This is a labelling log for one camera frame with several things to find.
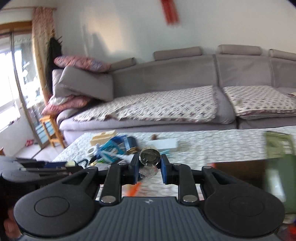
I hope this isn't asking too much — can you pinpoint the blue tissue pack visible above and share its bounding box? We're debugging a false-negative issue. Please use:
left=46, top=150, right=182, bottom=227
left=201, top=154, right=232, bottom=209
left=99, top=140, right=125, bottom=163

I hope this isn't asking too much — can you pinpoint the red Chinese knot decoration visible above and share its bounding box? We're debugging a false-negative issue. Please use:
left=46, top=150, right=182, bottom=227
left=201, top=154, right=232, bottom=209
left=161, top=0, right=180, bottom=25

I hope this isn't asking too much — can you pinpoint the patterned seat cover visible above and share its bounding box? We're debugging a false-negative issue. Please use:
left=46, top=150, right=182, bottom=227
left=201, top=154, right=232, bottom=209
left=74, top=85, right=218, bottom=123
left=223, top=85, right=295, bottom=120

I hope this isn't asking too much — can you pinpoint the white tape roll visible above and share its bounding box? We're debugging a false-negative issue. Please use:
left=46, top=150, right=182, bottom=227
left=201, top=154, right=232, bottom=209
left=86, top=146, right=97, bottom=158

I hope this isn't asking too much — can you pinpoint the grey sofa cushion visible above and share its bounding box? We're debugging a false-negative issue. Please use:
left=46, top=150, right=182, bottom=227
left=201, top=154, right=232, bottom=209
left=52, top=66, right=114, bottom=102

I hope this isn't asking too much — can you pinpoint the orange cardboard box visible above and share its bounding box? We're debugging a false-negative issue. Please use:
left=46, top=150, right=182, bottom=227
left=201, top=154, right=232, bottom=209
left=206, top=160, right=267, bottom=189

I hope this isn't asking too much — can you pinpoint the green round compact mirror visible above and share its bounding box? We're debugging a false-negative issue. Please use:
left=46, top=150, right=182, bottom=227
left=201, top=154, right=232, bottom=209
left=65, top=161, right=77, bottom=168

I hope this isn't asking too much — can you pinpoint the patterned seat cover middle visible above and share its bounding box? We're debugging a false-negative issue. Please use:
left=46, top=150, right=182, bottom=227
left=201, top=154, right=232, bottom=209
left=223, top=85, right=295, bottom=120

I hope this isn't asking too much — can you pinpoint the pink pillow lower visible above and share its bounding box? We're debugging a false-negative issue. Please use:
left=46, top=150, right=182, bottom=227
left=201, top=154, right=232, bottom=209
left=42, top=95, right=91, bottom=116

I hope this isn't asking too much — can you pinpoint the patterned seat cover left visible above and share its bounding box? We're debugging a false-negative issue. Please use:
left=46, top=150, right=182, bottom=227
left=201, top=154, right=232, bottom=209
left=74, top=85, right=218, bottom=123

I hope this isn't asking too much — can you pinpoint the pink floral pillow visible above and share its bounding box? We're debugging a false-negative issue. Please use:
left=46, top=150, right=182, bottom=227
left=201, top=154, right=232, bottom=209
left=54, top=56, right=111, bottom=73

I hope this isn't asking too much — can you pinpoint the dark blue cylinder can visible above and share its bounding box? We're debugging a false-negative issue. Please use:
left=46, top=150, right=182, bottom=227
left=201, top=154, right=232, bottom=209
left=124, top=137, right=138, bottom=154

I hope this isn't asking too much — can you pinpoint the white flat box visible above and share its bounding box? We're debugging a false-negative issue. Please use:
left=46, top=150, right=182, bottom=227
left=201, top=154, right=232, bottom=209
left=147, top=138, right=179, bottom=151

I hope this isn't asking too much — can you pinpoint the grey sectional sofa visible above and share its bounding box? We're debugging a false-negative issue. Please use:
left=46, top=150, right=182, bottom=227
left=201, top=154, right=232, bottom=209
left=52, top=45, right=295, bottom=143

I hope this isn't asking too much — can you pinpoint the patterned curtain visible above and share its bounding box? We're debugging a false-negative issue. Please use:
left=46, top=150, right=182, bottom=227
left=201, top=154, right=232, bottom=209
left=32, top=6, right=55, bottom=105

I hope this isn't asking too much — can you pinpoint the wooden stool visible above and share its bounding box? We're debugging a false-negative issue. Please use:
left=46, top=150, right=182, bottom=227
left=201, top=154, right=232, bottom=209
left=40, top=115, right=66, bottom=149

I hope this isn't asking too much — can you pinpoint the leaf patterned table cloth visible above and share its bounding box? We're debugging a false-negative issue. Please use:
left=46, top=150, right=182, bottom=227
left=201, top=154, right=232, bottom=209
left=52, top=126, right=296, bottom=200

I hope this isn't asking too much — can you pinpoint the green transparent phone case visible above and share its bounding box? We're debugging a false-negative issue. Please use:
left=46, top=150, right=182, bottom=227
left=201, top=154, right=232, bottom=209
left=264, top=131, right=295, bottom=213

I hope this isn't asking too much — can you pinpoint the cream wooden desk organizer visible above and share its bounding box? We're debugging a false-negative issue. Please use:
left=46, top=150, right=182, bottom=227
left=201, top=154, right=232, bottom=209
left=90, top=130, right=117, bottom=146

